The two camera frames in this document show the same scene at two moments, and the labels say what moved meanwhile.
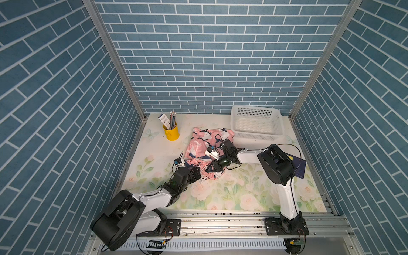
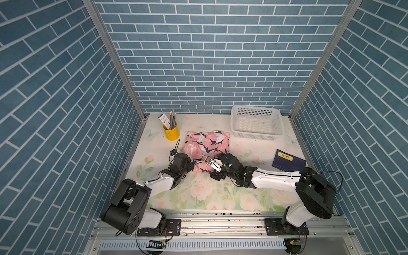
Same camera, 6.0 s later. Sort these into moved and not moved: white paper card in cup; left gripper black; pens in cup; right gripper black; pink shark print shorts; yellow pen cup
Moved: left gripper black; right gripper black
Not moved: pens in cup; yellow pen cup; white paper card in cup; pink shark print shorts
